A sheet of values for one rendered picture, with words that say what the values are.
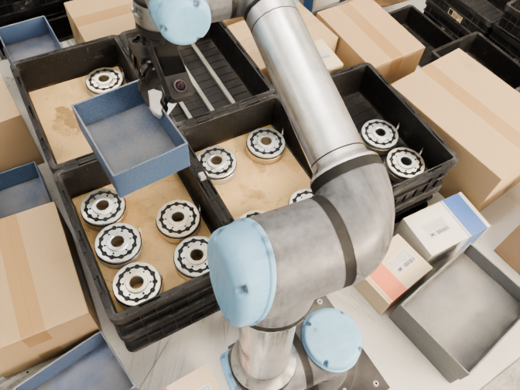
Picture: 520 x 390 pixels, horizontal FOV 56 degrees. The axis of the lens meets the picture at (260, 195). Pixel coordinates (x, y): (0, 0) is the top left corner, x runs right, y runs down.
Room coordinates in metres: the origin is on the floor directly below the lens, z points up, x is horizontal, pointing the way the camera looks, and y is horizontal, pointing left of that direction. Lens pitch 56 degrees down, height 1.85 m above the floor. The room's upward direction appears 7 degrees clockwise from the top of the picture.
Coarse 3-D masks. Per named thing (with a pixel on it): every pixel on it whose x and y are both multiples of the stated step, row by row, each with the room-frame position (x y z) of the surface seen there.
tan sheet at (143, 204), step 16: (176, 176) 0.71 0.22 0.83; (144, 192) 0.65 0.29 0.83; (160, 192) 0.66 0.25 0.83; (176, 192) 0.66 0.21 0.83; (128, 208) 0.60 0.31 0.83; (144, 208) 0.61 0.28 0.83; (144, 224) 0.56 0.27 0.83; (144, 240) 0.52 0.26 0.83; (160, 240) 0.52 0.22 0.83; (96, 256) 0.46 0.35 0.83; (144, 256) 0.48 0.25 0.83; (160, 256) 0.48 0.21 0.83; (112, 272) 0.43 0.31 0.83; (176, 272) 0.45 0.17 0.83
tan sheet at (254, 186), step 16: (272, 128) 0.91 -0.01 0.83; (224, 144) 0.84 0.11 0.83; (240, 144) 0.84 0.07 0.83; (240, 160) 0.79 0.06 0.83; (288, 160) 0.81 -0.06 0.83; (240, 176) 0.73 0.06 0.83; (256, 176) 0.74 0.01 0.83; (272, 176) 0.75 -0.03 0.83; (288, 176) 0.75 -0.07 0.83; (304, 176) 0.76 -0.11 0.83; (224, 192) 0.68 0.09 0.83; (240, 192) 0.69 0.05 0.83; (256, 192) 0.69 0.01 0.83; (272, 192) 0.70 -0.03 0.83; (288, 192) 0.70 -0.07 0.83; (240, 208) 0.64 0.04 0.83; (256, 208) 0.64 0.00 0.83; (272, 208) 0.65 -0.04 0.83
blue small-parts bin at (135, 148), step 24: (96, 96) 0.66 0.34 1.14; (120, 96) 0.69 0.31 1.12; (96, 120) 0.65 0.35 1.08; (120, 120) 0.67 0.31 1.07; (144, 120) 0.67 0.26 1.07; (168, 120) 0.63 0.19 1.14; (96, 144) 0.60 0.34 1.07; (120, 144) 0.60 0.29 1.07; (144, 144) 0.61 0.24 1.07; (168, 144) 0.62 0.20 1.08; (120, 168) 0.54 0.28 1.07; (144, 168) 0.51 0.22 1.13; (168, 168) 0.54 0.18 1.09; (120, 192) 0.48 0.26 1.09
